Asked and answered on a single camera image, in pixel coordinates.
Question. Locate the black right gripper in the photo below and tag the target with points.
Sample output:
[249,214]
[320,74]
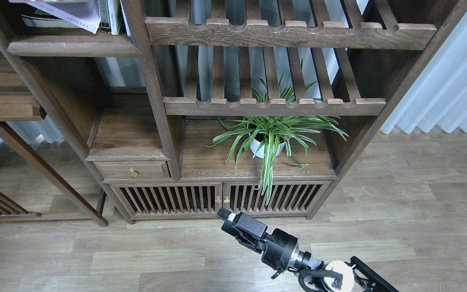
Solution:
[279,250]

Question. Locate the white book top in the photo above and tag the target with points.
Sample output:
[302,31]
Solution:
[82,13]

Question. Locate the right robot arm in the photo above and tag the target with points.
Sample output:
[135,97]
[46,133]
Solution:
[337,276]

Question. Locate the white plant pot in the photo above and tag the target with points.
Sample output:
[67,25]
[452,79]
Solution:
[259,151]

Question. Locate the brass drawer knob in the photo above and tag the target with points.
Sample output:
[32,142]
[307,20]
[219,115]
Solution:
[133,172]

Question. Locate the spider plant leaves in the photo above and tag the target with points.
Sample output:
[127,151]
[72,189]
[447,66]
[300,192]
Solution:
[287,128]

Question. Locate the dark wooden bookshelf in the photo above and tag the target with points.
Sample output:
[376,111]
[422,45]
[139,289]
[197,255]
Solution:
[151,101]

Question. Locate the dark spine upright book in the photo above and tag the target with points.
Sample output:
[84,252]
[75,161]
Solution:
[104,16]

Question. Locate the white curtain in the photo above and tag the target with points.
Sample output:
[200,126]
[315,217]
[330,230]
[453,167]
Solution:
[437,101]

